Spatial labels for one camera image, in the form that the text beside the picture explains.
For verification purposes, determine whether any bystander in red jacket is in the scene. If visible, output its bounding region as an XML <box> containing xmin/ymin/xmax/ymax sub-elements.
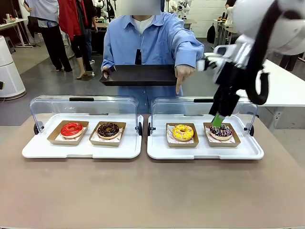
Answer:
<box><xmin>58</xmin><ymin>0</ymin><xmax>95</xmax><ymax>80</ymax></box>

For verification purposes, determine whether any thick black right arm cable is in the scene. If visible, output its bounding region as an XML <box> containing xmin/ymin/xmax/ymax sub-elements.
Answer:
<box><xmin>246</xmin><ymin>0</ymin><xmax>290</xmax><ymax>106</ymax></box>

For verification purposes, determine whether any chocolate donut in box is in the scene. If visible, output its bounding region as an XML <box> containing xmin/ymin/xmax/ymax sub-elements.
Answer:
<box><xmin>89</xmin><ymin>121</ymin><xmax>127</xmax><ymax>147</ymax></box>

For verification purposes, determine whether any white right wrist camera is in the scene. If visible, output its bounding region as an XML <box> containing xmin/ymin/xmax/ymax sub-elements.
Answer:
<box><xmin>196</xmin><ymin>52</ymin><xmax>230</xmax><ymax>73</ymax></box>

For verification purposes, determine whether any person's left hand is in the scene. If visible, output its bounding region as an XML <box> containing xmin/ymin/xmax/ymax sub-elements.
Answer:
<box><xmin>174</xmin><ymin>63</ymin><xmax>197</xmax><ymax>95</ymax></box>

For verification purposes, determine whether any person's torso blue shirt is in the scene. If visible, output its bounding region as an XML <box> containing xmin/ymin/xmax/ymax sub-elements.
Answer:
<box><xmin>101</xmin><ymin>10</ymin><xmax>205</xmax><ymax>114</ymax></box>

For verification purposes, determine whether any white side table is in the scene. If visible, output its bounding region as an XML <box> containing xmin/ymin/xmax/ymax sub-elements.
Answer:
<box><xmin>235</xmin><ymin>59</ymin><xmax>305</xmax><ymax>129</ymax></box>

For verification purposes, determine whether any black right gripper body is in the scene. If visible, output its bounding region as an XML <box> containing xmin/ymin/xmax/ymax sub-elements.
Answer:
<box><xmin>209</xmin><ymin>61</ymin><xmax>249</xmax><ymax>118</ymax></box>

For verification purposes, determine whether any dark purple drizzled donut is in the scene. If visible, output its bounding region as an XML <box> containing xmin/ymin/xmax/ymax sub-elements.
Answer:
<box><xmin>209</xmin><ymin>123</ymin><xmax>233</xmax><ymax>141</ymax></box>

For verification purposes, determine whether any bystander in light blue shirt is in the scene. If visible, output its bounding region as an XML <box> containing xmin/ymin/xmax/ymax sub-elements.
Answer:
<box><xmin>24</xmin><ymin>0</ymin><xmax>73</xmax><ymax>73</ymax></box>

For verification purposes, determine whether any white printed paper liner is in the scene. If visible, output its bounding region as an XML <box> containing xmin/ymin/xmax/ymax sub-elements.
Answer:
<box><xmin>55</xmin><ymin>128</ymin><xmax>83</xmax><ymax>142</ymax></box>
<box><xmin>166</xmin><ymin>125</ymin><xmax>195</xmax><ymax>144</ymax></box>
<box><xmin>204</xmin><ymin>125</ymin><xmax>236</xmax><ymax>144</ymax></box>
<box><xmin>94</xmin><ymin>126</ymin><xmax>124</xmax><ymax>143</ymax></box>

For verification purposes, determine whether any black serving tray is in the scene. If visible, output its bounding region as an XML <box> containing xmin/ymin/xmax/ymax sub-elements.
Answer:
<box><xmin>99</xmin><ymin>64</ymin><xmax>178</xmax><ymax>87</ymax></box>

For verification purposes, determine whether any white background desk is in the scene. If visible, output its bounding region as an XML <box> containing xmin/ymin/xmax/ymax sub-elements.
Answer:
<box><xmin>0</xmin><ymin>18</ymin><xmax>33</xmax><ymax>49</ymax></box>

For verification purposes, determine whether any dark sprinkled donut in box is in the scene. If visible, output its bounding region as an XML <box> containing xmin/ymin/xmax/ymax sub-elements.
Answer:
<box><xmin>203</xmin><ymin>122</ymin><xmax>242</xmax><ymax>148</ymax></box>

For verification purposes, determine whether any person's right forearm blue sleeve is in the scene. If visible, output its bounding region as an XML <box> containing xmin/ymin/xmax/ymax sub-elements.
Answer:
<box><xmin>101</xmin><ymin>33</ymin><xmax>121</xmax><ymax>72</ymax></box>

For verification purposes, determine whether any chocolate sprinkled donut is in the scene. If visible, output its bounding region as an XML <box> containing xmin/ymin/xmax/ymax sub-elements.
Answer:
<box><xmin>96</xmin><ymin>122</ymin><xmax>120</xmax><ymax>140</ymax></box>

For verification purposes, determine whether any red glazed donut in box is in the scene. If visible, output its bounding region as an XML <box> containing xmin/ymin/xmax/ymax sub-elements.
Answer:
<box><xmin>47</xmin><ymin>120</ymin><xmax>90</xmax><ymax>146</ymax></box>

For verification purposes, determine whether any clear plastic display lid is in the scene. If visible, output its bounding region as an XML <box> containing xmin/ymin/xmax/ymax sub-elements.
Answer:
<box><xmin>30</xmin><ymin>95</ymin><xmax>143</xmax><ymax>135</ymax></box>
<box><xmin>147</xmin><ymin>96</ymin><xmax>259</xmax><ymax>136</ymax></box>

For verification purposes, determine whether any white display tray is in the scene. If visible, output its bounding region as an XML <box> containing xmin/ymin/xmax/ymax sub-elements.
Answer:
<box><xmin>147</xmin><ymin>114</ymin><xmax>264</xmax><ymax>160</ymax></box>
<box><xmin>21</xmin><ymin>113</ymin><xmax>143</xmax><ymax>160</ymax></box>

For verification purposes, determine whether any black backpack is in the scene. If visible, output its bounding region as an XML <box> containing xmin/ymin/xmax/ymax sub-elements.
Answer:
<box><xmin>206</xmin><ymin>23</ymin><xmax>216</xmax><ymax>44</ymax></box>

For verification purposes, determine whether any person's left forearm blue sleeve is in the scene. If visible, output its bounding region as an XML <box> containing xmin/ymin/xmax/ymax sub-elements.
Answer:
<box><xmin>166</xmin><ymin>28</ymin><xmax>205</xmax><ymax>69</ymax></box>

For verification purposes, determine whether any yellow sprinkled donut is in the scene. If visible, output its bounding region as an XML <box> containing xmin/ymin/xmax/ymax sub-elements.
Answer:
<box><xmin>172</xmin><ymin>124</ymin><xmax>194</xmax><ymax>142</ymax></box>
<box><xmin>165</xmin><ymin>123</ymin><xmax>199</xmax><ymax>149</ymax></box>

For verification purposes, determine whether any person's right hand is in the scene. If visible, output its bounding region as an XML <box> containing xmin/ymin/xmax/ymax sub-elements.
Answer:
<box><xmin>101</xmin><ymin>66</ymin><xmax>113</xmax><ymax>82</ymax></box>

